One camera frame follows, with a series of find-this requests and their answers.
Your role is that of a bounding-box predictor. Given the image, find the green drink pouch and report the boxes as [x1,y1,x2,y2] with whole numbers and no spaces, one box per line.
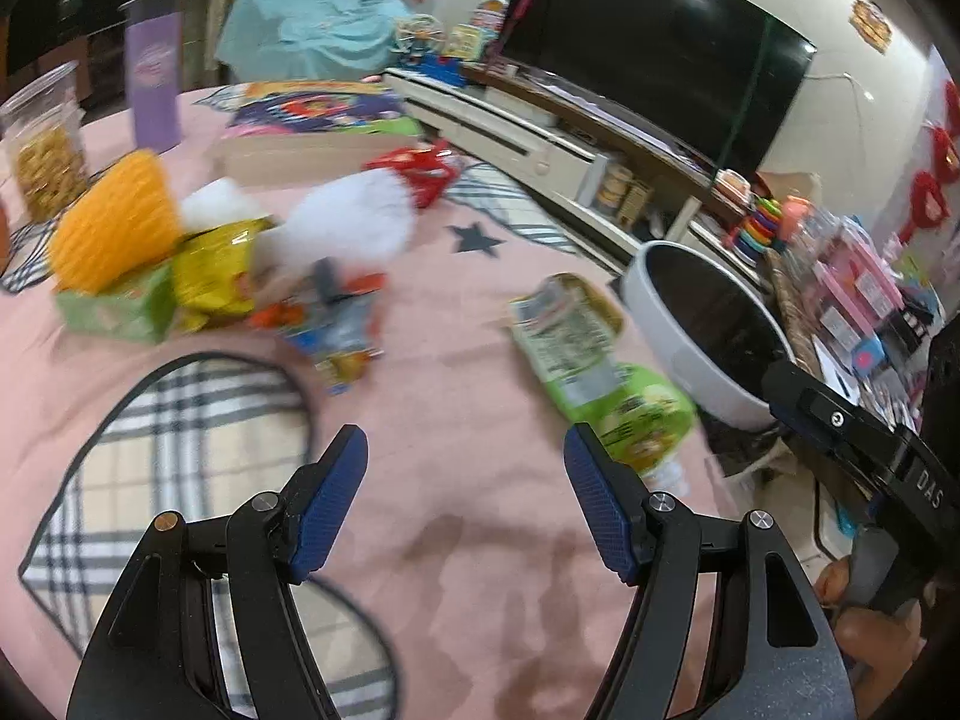
[508,273,695,497]

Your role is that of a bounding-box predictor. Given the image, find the colourful foil snack wrapper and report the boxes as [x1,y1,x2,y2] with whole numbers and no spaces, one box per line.
[245,259,387,394]

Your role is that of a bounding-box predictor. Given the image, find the yellow snack wrapper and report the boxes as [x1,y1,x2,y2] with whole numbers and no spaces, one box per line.
[171,218,274,333]

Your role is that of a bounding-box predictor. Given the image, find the yellow foam fruit net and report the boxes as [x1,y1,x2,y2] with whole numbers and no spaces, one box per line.
[49,149,182,294]

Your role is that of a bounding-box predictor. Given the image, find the white fluffy tissue wad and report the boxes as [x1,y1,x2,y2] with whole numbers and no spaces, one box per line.
[179,169,418,275]

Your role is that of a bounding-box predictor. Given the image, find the white round trash bin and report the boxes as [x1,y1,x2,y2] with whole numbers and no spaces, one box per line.
[622,241,794,433]

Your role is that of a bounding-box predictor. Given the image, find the person's right hand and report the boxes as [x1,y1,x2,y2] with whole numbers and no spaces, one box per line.
[833,600,926,718]

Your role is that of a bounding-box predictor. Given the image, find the pink toy boxes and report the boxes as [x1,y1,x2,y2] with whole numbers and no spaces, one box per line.
[778,195,944,400]

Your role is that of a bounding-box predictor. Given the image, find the pink bed cover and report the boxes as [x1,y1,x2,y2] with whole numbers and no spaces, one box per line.
[2,172,732,718]

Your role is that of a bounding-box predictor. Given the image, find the white television cabinet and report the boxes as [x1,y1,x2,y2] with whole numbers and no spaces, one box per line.
[380,62,775,272]

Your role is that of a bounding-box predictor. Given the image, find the black flat screen television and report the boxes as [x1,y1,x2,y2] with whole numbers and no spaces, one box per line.
[501,0,817,176]

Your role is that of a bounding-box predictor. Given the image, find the bread bun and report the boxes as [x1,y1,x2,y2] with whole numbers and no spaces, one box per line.
[0,200,11,273]

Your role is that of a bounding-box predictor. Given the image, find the red crumpled wrapper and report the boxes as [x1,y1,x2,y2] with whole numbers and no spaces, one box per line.
[363,140,462,210]

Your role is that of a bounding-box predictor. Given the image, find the colourful children's book box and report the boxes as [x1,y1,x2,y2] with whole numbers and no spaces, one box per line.
[202,80,421,188]

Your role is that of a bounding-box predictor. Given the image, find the ferris wheel toy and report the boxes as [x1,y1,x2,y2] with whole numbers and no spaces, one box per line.
[392,13,446,67]

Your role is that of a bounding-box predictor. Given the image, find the clear jar of snacks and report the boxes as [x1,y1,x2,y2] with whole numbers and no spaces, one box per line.
[2,60,89,223]

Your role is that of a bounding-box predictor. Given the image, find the purple cylindrical canister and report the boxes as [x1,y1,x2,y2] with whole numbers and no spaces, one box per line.
[121,0,182,153]

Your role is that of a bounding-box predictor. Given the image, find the teal covered furniture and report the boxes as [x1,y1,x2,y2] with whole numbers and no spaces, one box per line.
[213,0,412,83]

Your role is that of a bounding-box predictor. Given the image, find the rainbow stacking ring toy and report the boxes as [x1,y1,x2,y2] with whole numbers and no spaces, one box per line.
[729,199,782,265]

